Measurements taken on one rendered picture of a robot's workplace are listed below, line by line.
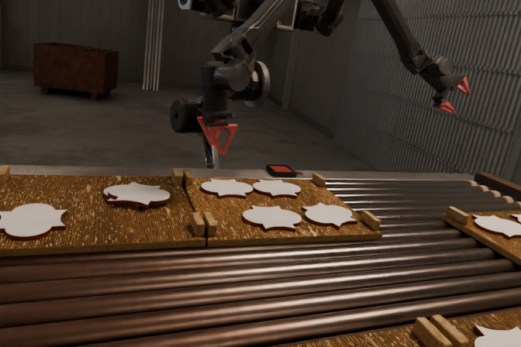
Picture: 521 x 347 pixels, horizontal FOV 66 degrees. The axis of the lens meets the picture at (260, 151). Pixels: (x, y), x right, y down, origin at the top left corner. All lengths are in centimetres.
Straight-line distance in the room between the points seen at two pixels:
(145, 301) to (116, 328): 7
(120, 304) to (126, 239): 16
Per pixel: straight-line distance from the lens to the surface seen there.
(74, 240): 80
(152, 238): 80
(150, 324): 64
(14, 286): 73
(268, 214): 92
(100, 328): 63
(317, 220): 94
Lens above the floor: 132
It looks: 15 degrees down
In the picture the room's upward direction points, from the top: 8 degrees clockwise
